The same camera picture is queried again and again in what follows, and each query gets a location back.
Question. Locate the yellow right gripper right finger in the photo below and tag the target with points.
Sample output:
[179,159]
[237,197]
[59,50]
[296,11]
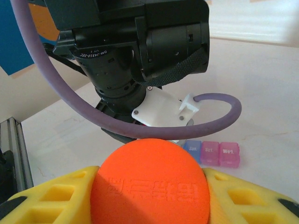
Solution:
[252,198]

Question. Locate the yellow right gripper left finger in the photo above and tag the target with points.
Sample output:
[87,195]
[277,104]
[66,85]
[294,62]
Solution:
[46,198]

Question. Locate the orange bottle cap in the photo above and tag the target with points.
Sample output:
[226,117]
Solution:
[149,182]

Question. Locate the pink pill box marked Wed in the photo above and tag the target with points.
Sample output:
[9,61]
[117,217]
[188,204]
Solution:
[229,154]

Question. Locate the pink pill box marked Sat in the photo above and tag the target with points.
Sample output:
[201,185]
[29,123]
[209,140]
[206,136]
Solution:
[209,152]

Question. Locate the blue pill box marked Sun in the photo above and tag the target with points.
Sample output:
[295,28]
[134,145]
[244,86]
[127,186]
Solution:
[192,151]

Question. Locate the aluminium side rail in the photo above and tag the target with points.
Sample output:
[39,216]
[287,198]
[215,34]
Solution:
[16,151]

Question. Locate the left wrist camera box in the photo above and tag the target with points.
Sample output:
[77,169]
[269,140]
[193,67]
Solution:
[161,107]

